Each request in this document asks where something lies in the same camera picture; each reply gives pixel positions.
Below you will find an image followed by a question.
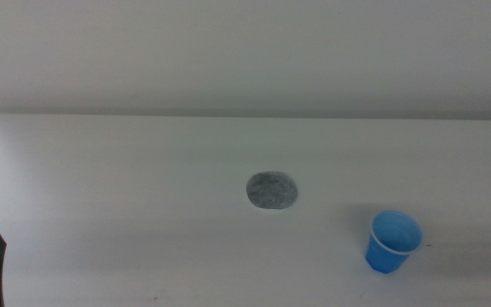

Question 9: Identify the blue plastic cup white rim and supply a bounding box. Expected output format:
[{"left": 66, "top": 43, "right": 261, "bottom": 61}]
[{"left": 364, "top": 209, "right": 425, "bottom": 275}]

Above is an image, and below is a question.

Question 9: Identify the round grey felt cup mat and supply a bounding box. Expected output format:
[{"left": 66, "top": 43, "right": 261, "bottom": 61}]
[{"left": 245, "top": 171, "right": 299, "bottom": 211}]

